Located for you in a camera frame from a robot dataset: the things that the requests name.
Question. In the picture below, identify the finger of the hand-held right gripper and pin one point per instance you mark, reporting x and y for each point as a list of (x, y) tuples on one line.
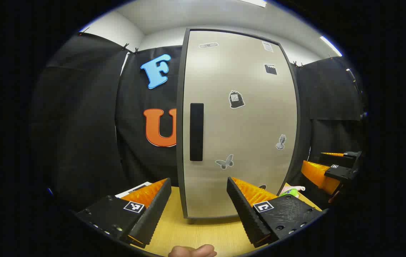
[(342, 160), (342, 173)]

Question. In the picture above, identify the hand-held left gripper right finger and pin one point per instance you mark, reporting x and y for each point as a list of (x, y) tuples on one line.
[(244, 214)]

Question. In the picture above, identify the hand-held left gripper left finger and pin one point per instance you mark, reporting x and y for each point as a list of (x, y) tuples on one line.
[(153, 214)]

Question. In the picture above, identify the dark grey cabinet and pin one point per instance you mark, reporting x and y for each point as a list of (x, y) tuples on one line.
[(179, 142)]

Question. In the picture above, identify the grey cabinet door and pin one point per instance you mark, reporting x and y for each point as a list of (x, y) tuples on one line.
[(245, 135)]

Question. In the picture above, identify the white cover book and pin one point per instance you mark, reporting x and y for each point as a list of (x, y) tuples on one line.
[(135, 189)]

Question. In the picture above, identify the pink and green plush toy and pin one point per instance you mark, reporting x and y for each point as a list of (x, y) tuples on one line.
[(290, 192)]

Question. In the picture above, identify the black backdrop cloth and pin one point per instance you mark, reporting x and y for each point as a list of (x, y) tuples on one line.
[(88, 125)]

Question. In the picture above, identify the long ceiling light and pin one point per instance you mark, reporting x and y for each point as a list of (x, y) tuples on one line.
[(254, 3), (331, 46)]

